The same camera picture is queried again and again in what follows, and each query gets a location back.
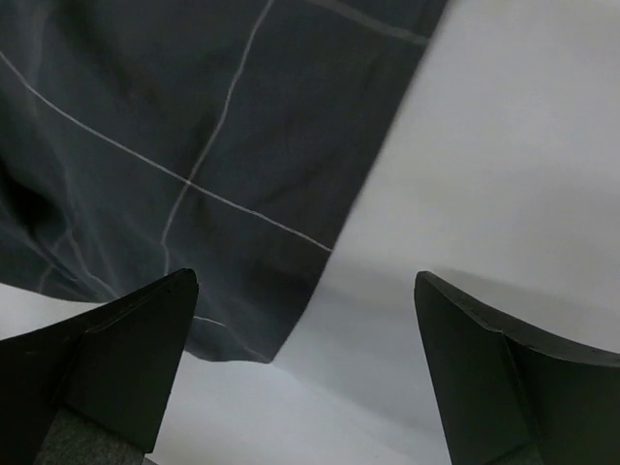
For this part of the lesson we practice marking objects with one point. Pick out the white pillow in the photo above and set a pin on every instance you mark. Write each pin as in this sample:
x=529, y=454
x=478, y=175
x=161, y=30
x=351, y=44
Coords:
x=500, y=173

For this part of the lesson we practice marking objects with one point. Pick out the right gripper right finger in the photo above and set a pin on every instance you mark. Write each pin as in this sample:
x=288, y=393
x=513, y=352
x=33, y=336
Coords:
x=511, y=393

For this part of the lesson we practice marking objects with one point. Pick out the dark grey checked pillowcase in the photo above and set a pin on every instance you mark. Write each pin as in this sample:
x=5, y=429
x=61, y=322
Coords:
x=228, y=137

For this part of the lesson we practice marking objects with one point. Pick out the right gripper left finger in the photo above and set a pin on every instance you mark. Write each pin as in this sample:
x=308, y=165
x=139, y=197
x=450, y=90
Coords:
x=94, y=389

